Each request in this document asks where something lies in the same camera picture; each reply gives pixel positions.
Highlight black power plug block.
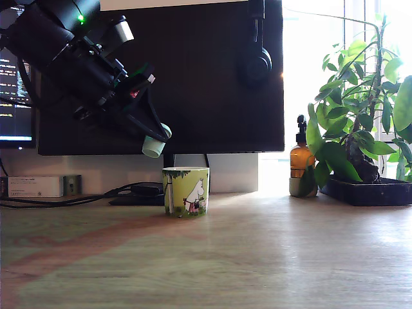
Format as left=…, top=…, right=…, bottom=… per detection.
left=131, top=182, right=165, bottom=196

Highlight white flat box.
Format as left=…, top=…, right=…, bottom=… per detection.
left=8, top=175, right=64, bottom=198

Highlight black flat monitor base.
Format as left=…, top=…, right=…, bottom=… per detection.
left=108, top=193, right=166, bottom=207

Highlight pale ceramic bottle holder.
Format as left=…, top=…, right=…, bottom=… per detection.
left=288, top=176, right=319, bottom=198

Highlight black table cable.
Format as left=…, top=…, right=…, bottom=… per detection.
left=0, top=183, right=145, bottom=209

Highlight amber pump bottle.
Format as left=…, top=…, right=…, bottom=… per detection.
left=290, top=115, right=317, bottom=180

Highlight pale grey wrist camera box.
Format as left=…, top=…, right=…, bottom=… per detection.
left=102, top=15, right=135, bottom=55

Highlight black headphones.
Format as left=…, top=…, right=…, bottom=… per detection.
left=237, top=0, right=274, bottom=88

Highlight green cartoon print mug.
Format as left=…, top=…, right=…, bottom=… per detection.
left=162, top=166, right=211, bottom=220

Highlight black plant tray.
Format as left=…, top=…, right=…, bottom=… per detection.
left=319, top=175, right=412, bottom=207

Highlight small green adapter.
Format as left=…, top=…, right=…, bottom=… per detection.
left=63, top=174, right=83, bottom=196

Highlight monitor showing text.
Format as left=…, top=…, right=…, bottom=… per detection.
left=0, top=6, right=37, bottom=150

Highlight green leafy potted plant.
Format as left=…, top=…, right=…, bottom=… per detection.
left=305, top=12, right=412, bottom=191

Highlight pale green coffee capsule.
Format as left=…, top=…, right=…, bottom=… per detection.
left=142, top=123, right=173, bottom=159

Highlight large black monitor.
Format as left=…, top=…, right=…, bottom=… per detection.
left=37, top=0, right=286, bottom=156

